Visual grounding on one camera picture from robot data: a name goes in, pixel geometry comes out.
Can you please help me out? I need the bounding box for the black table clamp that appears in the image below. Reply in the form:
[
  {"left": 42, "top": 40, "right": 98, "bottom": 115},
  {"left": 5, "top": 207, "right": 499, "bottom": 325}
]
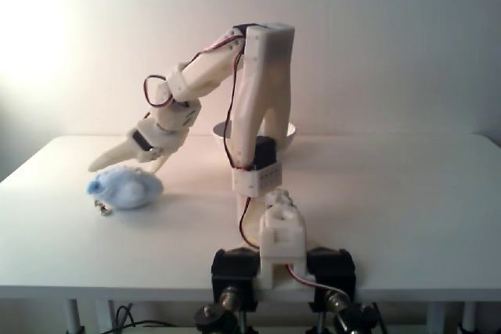
[
  {"left": 211, "top": 246, "right": 261, "bottom": 314},
  {"left": 307, "top": 246, "right": 358, "bottom": 314}
]

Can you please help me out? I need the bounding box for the red white gripper servo cable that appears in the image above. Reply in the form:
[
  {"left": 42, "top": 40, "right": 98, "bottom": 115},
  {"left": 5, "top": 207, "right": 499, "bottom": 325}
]
[{"left": 142, "top": 74, "right": 175, "bottom": 110}]

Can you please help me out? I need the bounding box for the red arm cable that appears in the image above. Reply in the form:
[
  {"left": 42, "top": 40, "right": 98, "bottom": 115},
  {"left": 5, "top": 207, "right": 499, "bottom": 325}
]
[
  {"left": 224, "top": 36, "right": 254, "bottom": 173},
  {"left": 238, "top": 194, "right": 261, "bottom": 250}
]

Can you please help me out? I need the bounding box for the thin black cable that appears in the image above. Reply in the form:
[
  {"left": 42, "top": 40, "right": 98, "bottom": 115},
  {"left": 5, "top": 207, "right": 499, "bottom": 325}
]
[{"left": 112, "top": 302, "right": 175, "bottom": 334}]

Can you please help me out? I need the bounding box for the white ceramic bowl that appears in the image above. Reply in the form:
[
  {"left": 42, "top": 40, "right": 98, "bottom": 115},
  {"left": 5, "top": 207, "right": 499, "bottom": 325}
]
[{"left": 211, "top": 121, "right": 297, "bottom": 156}]

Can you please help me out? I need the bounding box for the skyblue plush elephant doll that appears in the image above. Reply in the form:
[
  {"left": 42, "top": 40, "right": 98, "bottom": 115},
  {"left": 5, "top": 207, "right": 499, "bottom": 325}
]
[{"left": 85, "top": 167, "right": 164, "bottom": 217}]

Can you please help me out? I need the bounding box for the red lower arm cable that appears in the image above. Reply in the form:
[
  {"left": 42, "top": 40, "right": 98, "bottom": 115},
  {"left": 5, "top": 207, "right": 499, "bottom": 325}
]
[{"left": 238, "top": 194, "right": 261, "bottom": 250}]

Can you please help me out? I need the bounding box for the red upper arm cable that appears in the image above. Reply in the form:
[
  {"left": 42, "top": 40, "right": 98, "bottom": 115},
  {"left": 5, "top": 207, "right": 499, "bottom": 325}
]
[{"left": 224, "top": 36, "right": 254, "bottom": 173}]

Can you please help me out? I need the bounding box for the red white base cable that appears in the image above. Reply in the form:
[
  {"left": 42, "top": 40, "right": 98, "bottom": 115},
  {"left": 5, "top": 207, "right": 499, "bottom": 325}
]
[{"left": 285, "top": 264, "right": 350, "bottom": 300}]

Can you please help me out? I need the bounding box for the white table leg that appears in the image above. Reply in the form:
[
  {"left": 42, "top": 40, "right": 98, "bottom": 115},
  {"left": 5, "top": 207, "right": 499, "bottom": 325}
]
[
  {"left": 96, "top": 300, "right": 111, "bottom": 334},
  {"left": 460, "top": 302, "right": 477, "bottom": 334},
  {"left": 64, "top": 299, "right": 79, "bottom": 334},
  {"left": 427, "top": 302, "right": 448, "bottom": 334}
]

